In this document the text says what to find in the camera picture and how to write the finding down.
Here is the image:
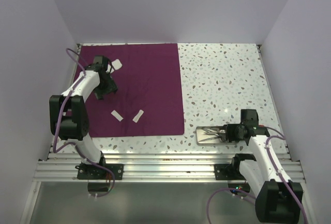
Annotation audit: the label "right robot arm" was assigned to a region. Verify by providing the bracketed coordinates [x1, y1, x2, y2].
[215, 109, 304, 223]

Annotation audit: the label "steel forceps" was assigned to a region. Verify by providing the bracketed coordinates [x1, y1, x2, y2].
[203, 128, 224, 135]

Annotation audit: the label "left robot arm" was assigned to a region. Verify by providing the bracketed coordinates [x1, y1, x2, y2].
[49, 56, 118, 179]

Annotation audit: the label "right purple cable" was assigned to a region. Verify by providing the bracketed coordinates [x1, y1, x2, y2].
[208, 127, 308, 224]

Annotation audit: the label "metal tray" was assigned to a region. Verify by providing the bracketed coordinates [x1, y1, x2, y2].
[195, 125, 238, 146]

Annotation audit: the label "steel scissors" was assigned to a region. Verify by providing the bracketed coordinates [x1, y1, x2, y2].
[198, 137, 221, 143]
[203, 129, 223, 137]

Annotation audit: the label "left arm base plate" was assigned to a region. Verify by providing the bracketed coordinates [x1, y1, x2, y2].
[75, 163, 124, 180]

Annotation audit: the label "purple cloth mat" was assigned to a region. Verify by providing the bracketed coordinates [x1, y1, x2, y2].
[79, 43, 185, 138]

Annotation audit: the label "white strip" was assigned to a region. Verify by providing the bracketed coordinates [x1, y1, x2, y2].
[111, 110, 123, 122]
[132, 110, 144, 123]

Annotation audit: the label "aluminium rail frame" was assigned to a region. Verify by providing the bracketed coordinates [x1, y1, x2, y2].
[33, 154, 306, 183]

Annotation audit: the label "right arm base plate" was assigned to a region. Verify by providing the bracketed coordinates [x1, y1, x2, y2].
[214, 164, 245, 181]

